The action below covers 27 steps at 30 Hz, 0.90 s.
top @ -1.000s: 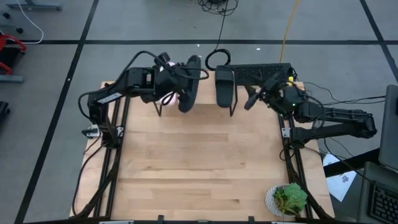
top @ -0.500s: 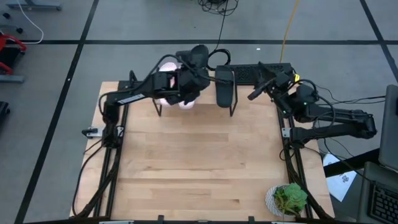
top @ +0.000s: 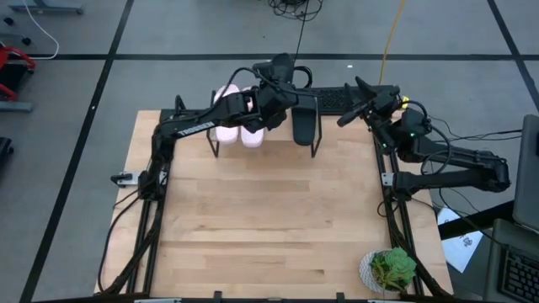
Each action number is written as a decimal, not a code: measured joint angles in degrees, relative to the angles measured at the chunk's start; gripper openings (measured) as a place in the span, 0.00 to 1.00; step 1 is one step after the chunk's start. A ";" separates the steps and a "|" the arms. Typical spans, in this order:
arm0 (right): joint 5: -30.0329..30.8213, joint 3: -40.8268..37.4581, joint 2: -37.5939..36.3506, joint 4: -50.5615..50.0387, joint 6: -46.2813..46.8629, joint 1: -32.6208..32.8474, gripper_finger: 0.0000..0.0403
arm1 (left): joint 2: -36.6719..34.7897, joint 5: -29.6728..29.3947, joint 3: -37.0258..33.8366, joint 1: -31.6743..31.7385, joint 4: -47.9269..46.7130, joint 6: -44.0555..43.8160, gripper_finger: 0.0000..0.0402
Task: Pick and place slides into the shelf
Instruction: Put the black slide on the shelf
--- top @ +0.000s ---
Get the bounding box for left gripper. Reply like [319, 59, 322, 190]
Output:
[248, 81, 301, 132]

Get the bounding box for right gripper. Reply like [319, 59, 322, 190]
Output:
[336, 76, 408, 129]

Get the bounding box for succulent in white pot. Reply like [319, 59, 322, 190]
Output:
[358, 247, 419, 295]

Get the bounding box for black silver table clamp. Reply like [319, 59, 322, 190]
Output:
[110, 171, 141, 189]

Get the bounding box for white paper sheet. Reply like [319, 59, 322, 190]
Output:
[437, 207, 485, 274]

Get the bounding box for grey laptop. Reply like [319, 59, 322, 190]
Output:
[483, 114, 539, 303]

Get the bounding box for grey metal stand base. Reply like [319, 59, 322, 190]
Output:
[8, 0, 84, 15]

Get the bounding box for red black cart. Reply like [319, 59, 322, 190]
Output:
[0, 43, 37, 114]

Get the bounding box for wooden shelf black metal frame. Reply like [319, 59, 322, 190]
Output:
[205, 89, 323, 159]

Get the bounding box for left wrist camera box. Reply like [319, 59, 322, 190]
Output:
[252, 61, 275, 78]

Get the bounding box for yellow hanging cable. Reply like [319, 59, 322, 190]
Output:
[378, 0, 406, 87]

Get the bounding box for black hanging cable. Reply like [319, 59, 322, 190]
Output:
[293, 0, 314, 90]

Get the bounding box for black cable coil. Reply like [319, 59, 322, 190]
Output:
[268, 0, 325, 23]

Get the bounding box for black aluminium rig frame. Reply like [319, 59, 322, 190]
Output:
[93, 106, 454, 302]

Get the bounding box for white cable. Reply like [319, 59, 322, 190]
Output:
[22, 0, 61, 61]

